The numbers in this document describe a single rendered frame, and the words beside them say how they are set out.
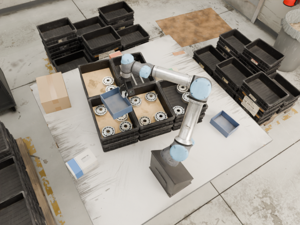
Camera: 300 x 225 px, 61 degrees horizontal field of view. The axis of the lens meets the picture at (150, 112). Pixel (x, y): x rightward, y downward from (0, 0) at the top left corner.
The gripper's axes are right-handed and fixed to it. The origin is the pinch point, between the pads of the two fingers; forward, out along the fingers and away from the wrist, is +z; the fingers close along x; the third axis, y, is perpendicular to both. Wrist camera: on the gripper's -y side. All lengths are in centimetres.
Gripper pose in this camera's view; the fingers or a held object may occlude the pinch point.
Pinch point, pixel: (125, 97)
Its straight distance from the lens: 185.0
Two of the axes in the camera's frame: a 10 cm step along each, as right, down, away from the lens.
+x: -8.5, 3.2, -4.2
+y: -5.1, -7.2, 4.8
